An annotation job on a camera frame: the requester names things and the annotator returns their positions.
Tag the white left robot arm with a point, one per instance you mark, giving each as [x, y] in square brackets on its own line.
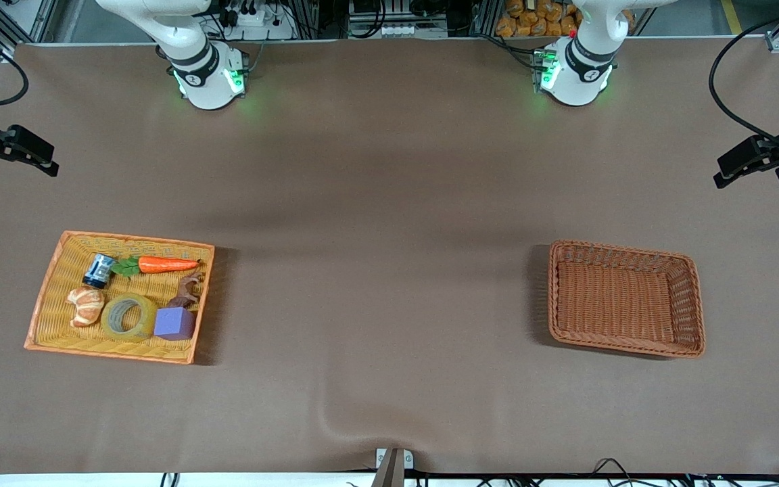
[575, 74]

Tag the pile of orange items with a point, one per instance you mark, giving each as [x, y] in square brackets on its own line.
[531, 17]

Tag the small blue can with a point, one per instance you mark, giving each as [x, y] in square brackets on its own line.
[99, 270]

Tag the yellowish clear tape roll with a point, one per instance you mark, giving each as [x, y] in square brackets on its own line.
[107, 318]

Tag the white power strip with plugs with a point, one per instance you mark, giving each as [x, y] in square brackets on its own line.
[261, 30]

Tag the brown wicker basket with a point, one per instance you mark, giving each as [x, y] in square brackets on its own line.
[623, 297]

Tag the orange yellow wicker tray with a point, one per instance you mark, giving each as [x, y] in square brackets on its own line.
[58, 331]

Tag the toy croissant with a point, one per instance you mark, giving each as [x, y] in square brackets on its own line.
[85, 306]

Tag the purple foam cube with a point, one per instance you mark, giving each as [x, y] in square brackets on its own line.
[173, 323]

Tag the long white power strip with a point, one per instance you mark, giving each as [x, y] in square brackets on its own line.
[396, 31]

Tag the orange toy carrot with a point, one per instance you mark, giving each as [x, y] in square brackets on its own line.
[163, 264]

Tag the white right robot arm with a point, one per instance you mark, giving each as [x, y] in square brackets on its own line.
[203, 81]

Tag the brown wooden moose figure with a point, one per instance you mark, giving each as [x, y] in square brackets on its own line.
[183, 295]

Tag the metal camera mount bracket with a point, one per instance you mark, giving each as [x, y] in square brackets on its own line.
[393, 467]

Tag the brown table cover sheet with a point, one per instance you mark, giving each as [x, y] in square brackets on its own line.
[389, 203]

